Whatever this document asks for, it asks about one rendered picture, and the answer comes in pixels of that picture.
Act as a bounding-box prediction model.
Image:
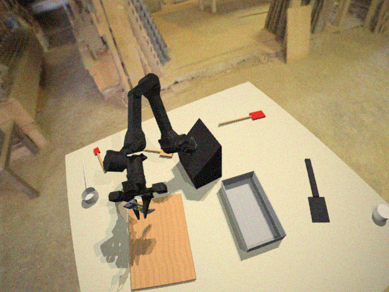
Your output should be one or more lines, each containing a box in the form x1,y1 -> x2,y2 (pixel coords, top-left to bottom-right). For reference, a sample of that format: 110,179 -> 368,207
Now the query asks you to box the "grey short cylinder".
373,204 -> 389,222

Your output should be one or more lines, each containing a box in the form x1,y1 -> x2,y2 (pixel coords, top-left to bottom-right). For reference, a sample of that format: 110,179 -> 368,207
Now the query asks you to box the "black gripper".
108,170 -> 168,220

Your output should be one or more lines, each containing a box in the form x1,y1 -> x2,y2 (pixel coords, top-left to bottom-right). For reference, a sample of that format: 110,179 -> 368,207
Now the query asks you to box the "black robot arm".
103,73 -> 198,192

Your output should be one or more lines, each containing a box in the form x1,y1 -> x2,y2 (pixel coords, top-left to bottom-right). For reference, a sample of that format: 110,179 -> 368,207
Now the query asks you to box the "light wooden board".
128,193 -> 197,290

